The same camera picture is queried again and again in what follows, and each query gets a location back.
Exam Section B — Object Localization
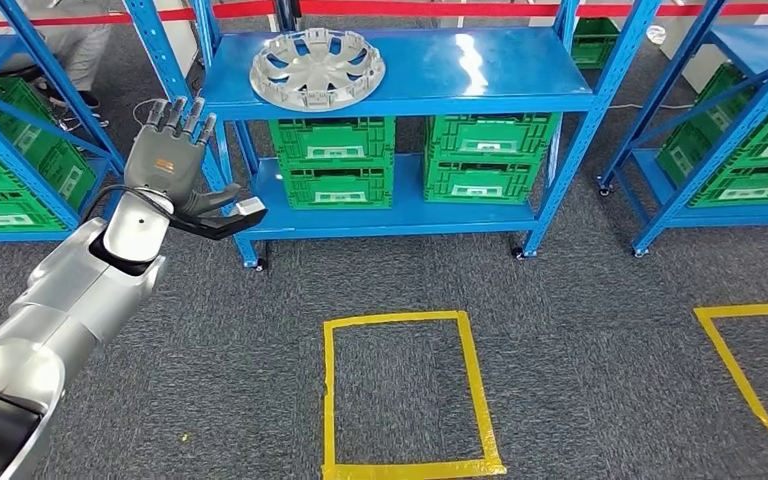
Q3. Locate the blue metal shelf rack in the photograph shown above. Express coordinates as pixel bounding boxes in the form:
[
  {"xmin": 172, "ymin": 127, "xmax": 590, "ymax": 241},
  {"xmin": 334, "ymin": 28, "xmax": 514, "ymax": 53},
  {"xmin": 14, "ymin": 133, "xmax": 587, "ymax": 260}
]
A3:
[
  {"xmin": 597, "ymin": 0, "xmax": 768, "ymax": 258},
  {"xmin": 0, "ymin": 0, "xmax": 127, "ymax": 244},
  {"xmin": 120, "ymin": 0, "xmax": 664, "ymax": 273}
]

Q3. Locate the silver wheel hubcap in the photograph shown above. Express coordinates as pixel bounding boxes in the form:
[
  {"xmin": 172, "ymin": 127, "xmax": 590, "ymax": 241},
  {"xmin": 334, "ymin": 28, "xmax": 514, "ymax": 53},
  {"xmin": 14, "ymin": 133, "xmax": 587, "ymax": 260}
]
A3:
[{"xmin": 249, "ymin": 27, "xmax": 387, "ymax": 113}]

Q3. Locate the black chrome stanchion post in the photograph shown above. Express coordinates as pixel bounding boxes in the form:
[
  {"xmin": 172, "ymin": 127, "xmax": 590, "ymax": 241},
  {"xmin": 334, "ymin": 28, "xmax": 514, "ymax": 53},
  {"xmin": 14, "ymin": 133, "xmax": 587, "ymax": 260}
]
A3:
[{"xmin": 276, "ymin": 0, "xmax": 300, "ymax": 32}]

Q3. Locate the person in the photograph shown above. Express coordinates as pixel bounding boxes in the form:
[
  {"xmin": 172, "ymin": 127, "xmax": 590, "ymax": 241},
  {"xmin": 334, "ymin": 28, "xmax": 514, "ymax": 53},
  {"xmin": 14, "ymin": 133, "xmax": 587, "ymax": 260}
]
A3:
[{"xmin": 22, "ymin": 0, "xmax": 115, "ymax": 129}]

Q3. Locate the yellow floor tape rectangle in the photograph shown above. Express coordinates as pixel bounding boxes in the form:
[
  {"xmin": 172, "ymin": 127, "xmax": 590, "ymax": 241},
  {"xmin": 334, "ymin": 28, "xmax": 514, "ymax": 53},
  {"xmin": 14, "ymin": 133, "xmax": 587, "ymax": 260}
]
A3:
[{"xmin": 321, "ymin": 309, "xmax": 509, "ymax": 480}]

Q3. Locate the white floor cable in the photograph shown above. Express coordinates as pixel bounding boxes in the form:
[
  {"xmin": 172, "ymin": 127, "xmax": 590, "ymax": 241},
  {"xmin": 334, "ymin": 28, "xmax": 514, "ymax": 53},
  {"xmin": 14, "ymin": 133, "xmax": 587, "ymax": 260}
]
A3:
[
  {"xmin": 130, "ymin": 99, "xmax": 160, "ymax": 128},
  {"xmin": 605, "ymin": 101, "xmax": 677, "ymax": 112}
]

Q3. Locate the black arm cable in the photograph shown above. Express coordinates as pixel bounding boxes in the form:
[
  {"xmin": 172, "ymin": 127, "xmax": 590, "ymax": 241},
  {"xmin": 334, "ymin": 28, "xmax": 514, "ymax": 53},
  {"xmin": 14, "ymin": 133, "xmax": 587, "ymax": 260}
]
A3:
[{"xmin": 81, "ymin": 185, "xmax": 177, "ymax": 227}]

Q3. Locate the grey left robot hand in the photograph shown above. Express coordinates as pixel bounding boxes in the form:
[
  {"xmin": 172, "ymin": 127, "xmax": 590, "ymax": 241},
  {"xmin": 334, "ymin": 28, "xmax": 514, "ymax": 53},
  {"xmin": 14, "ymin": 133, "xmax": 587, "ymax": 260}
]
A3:
[{"xmin": 124, "ymin": 96, "xmax": 244, "ymax": 218}]

